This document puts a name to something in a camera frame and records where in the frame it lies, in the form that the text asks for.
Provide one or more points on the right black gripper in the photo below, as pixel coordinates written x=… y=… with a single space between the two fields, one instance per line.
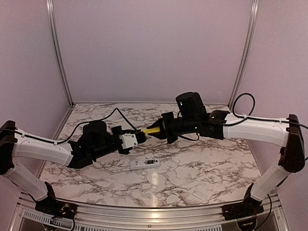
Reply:
x=160 y=122

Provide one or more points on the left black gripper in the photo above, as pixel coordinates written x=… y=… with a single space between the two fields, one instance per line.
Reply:
x=117 y=128

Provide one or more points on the yellow handled screwdriver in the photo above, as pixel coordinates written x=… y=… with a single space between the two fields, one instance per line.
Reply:
x=152 y=131

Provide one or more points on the white remote control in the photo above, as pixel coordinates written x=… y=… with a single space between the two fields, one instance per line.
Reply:
x=140 y=164

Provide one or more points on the white battery compartment cover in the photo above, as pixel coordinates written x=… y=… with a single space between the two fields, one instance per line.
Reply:
x=200 y=195

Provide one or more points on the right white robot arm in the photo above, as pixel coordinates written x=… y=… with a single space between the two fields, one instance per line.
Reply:
x=283 y=132

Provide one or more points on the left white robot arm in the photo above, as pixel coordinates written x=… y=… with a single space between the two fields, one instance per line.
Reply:
x=15 y=143

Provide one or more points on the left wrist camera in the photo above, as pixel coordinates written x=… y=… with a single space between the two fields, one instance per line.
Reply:
x=130 y=140

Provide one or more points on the front aluminium rail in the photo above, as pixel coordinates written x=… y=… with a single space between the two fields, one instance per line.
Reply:
x=89 y=217

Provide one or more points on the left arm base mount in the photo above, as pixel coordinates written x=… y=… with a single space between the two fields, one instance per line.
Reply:
x=59 y=209

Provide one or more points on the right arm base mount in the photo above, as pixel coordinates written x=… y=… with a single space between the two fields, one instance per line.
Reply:
x=247 y=207

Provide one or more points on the left aluminium corner post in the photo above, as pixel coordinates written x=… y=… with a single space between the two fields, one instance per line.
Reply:
x=57 y=50

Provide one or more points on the aluminium corner post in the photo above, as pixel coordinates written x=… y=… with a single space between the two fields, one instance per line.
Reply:
x=246 y=50
x=57 y=50

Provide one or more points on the right aluminium corner post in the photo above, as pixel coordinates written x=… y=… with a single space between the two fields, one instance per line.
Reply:
x=246 y=50

